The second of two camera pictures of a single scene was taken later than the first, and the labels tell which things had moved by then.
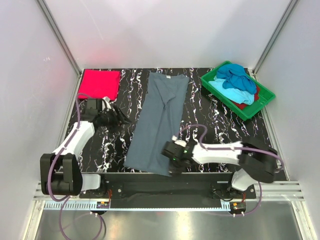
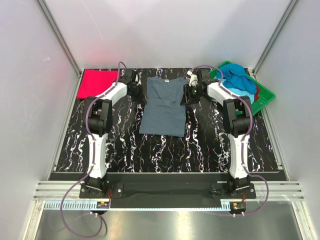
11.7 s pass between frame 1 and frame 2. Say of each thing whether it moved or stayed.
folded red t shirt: stayed
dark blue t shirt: stayed
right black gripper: moved
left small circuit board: stayed
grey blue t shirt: moved
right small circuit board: stayed
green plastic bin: stayed
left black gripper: moved
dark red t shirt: stayed
